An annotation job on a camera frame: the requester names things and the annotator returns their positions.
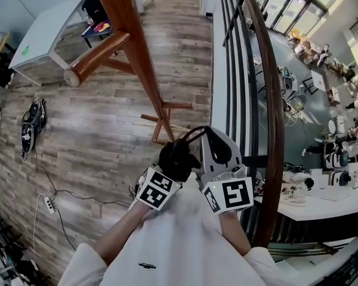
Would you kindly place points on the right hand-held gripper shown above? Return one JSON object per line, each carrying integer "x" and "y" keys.
{"x": 232, "y": 194}

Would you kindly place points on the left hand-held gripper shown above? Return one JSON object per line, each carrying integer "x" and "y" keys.
{"x": 155, "y": 189}

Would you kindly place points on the brown wooden coat rack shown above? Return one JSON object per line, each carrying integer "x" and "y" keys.
{"x": 128, "y": 37}

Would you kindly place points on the person's right forearm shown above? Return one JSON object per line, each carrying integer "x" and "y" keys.
{"x": 234, "y": 234}

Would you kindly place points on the person's left forearm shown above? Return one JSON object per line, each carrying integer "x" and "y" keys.
{"x": 122, "y": 231}

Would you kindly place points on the person's white shirt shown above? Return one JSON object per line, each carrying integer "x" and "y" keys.
{"x": 179, "y": 243}

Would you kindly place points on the brown wooden handrail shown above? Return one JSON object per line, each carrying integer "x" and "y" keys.
{"x": 274, "y": 100}

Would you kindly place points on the black metal railing bars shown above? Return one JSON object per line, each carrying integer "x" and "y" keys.
{"x": 240, "y": 55}

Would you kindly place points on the white power strip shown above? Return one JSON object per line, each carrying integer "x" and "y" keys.
{"x": 49, "y": 205}

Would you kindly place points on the long white table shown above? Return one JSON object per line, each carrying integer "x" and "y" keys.
{"x": 316, "y": 200}

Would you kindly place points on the white machine with black panel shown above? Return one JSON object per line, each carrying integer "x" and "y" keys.
{"x": 334, "y": 159}

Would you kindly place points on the white square box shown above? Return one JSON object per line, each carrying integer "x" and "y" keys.
{"x": 319, "y": 80}

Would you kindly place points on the white and wooden box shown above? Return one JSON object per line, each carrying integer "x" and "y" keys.
{"x": 334, "y": 96}

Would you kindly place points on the black bag with white print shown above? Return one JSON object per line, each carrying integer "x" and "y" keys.
{"x": 32, "y": 127}

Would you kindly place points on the black equipment pile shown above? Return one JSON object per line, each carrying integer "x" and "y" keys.
{"x": 3, "y": 249}

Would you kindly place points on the glass doors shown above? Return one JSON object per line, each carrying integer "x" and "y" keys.
{"x": 295, "y": 7}

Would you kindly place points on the dark blue chair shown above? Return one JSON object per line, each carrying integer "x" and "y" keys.
{"x": 92, "y": 34}

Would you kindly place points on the yellow and red cloth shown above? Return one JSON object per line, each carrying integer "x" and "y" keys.
{"x": 103, "y": 26}

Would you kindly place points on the black backpack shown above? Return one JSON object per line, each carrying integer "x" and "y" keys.
{"x": 94, "y": 6}

